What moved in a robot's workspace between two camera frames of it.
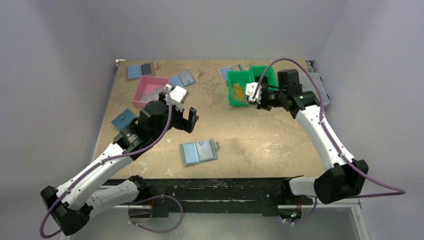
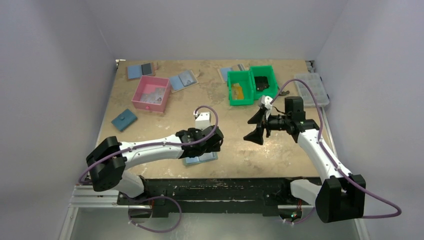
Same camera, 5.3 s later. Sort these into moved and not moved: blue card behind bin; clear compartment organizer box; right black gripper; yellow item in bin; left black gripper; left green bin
Moved: right black gripper; left black gripper
Not moved: left green bin; blue card behind bin; yellow item in bin; clear compartment organizer box
